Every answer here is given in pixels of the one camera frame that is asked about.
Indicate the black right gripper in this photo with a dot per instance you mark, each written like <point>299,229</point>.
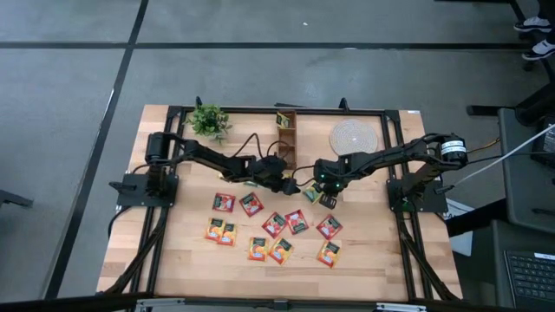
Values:
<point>331,190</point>

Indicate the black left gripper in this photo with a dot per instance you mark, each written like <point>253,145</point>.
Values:
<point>275,181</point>

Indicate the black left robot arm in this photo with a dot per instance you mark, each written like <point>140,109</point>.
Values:
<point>208,158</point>

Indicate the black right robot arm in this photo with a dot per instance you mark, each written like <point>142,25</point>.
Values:
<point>390,155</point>

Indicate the red strawberry tea bag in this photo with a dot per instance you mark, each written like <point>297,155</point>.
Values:
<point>274,225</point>
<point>296,222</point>
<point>329,227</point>
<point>251,204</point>
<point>223,202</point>

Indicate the brown wooden tea organizer box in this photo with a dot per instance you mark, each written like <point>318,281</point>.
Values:
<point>287,141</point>

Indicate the green plant in white pot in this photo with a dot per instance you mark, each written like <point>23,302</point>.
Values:
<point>208,121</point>

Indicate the white paper sheet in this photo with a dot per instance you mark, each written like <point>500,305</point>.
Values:
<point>461,242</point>

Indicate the dark grey side desk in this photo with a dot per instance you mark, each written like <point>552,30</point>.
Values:
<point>498,260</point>

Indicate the black chair base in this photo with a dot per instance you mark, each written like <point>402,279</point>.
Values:
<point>520,106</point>

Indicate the black laptop keyboard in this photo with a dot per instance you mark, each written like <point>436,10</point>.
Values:
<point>531,277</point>

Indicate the black desktop device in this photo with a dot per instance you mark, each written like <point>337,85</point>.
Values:
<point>546,143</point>

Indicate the person's foot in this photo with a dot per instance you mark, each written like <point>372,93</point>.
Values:
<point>533,24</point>
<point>542,50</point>

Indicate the black stand foot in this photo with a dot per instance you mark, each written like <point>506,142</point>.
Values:
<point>13,198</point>

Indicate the person's leg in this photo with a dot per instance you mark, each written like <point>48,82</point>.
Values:
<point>550,8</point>

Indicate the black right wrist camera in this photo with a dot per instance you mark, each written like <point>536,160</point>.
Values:
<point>327,169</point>

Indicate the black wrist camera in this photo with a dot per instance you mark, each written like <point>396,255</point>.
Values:
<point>273,164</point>
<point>327,169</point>

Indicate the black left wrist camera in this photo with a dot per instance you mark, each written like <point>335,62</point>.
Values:
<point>273,164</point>

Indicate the black frame clamp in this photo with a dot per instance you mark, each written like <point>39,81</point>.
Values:
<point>344,104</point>
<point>198,102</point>

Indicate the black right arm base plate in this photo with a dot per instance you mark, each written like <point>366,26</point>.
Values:
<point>433,201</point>

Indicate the silver mounting bracket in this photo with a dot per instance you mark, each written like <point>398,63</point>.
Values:
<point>160,304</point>
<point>401,307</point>

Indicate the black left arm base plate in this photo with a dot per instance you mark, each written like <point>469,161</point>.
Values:
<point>130,195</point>

